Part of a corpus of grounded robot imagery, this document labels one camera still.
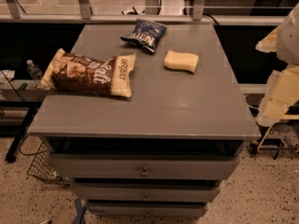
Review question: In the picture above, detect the clear plastic water bottle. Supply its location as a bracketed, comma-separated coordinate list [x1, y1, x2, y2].
[26, 60, 43, 80]

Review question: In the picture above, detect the black bench frame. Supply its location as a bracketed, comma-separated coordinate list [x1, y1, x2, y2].
[0, 79, 50, 164]

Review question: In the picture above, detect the yellow sponge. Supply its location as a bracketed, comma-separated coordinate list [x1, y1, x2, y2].
[164, 50, 199, 73]

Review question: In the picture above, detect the wire mesh basket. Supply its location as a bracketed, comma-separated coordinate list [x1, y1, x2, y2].
[27, 144, 70, 186]

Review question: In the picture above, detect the gray drawer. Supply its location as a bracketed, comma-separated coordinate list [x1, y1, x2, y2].
[87, 203, 207, 217]
[71, 183, 220, 203]
[49, 154, 239, 180]

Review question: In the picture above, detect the middle gray drawer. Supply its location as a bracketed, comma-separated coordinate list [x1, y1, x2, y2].
[71, 183, 220, 203]

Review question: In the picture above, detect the blue Kettle chip bag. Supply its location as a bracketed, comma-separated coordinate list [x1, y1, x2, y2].
[121, 19, 167, 53]

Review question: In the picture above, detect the top gray drawer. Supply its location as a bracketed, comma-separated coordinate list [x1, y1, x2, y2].
[49, 154, 239, 180]

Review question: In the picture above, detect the brown cream chip bag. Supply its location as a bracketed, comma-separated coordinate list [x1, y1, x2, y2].
[41, 49, 135, 98]

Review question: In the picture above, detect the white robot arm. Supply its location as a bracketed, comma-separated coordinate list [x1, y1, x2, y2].
[256, 4, 299, 127]

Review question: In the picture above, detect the bottom gray drawer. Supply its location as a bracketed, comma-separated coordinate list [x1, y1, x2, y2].
[87, 203, 207, 217]

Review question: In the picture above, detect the gray drawer cabinet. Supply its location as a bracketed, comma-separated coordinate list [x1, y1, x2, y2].
[29, 24, 260, 206]

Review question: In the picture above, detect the black cable on floor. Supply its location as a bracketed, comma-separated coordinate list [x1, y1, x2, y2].
[18, 134, 50, 157]

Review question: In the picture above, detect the metal railing frame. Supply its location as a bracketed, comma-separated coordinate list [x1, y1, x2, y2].
[0, 0, 298, 25]

